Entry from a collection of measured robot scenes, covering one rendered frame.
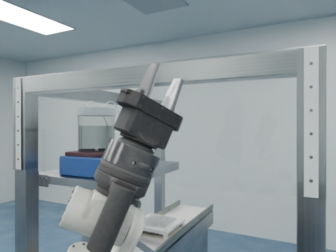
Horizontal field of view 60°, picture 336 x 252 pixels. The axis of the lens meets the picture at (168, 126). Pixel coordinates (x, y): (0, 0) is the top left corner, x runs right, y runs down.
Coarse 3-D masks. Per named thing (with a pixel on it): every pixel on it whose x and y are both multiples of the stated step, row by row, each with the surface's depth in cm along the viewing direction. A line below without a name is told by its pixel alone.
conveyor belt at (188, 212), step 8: (176, 208) 221; (184, 208) 221; (192, 208) 221; (200, 208) 221; (176, 216) 202; (184, 216) 202; (192, 216) 202; (184, 224) 185; (144, 240) 160; (136, 248) 149; (152, 248) 149
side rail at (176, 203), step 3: (177, 201) 228; (171, 204) 219; (174, 204) 222; (177, 204) 228; (165, 207) 211; (168, 207) 213; (171, 207) 218; (162, 210) 204; (165, 210) 208; (168, 210) 213; (156, 213) 197; (159, 213) 200; (162, 213) 204
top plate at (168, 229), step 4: (172, 216) 179; (176, 220) 171; (180, 220) 171; (184, 220) 175; (172, 224) 164; (176, 224) 165; (180, 224) 170; (144, 228) 160; (148, 228) 159; (152, 228) 158; (156, 228) 158; (160, 228) 158; (164, 228) 158; (168, 228) 158; (172, 228) 160; (156, 232) 156; (160, 232) 155; (164, 232) 154; (168, 232) 155
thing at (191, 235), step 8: (208, 216) 210; (200, 224) 195; (208, 224) 210; (192, 232) 181; (200, 232) 195; (176, 240) 162; (184, 240) 169; (192, 240) 181; (168, 248) 151; (176, 248) 159; (184, 248) 169
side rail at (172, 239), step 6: (210, 204) 219; (204, 210) 203; (198, 216) 191; (192, 222) 181; (180, 228) 168; (186, 228) 172; (174, 234) 159; (180, 234) 164; (168, 240) 150; (174, 240) 157; (162, 246) 144; (168, 246) 150
